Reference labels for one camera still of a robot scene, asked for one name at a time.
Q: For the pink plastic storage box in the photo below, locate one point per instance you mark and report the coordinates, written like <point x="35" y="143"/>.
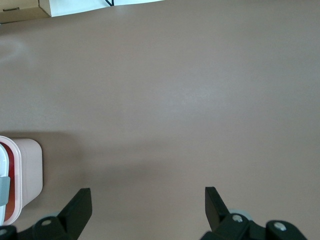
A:
<point x="30" y="170"/>

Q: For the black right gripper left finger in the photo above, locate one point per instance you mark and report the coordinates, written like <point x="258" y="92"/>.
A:
<point x="75" y="215"/>

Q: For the brown table mat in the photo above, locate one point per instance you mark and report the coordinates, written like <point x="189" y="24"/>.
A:
<point x="160" y="100"/>

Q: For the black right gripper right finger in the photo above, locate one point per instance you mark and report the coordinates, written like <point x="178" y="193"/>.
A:
<point x="215" y="210"/>

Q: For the cardboard box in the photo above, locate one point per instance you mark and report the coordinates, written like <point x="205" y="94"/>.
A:
<point x="22" y="13"/>

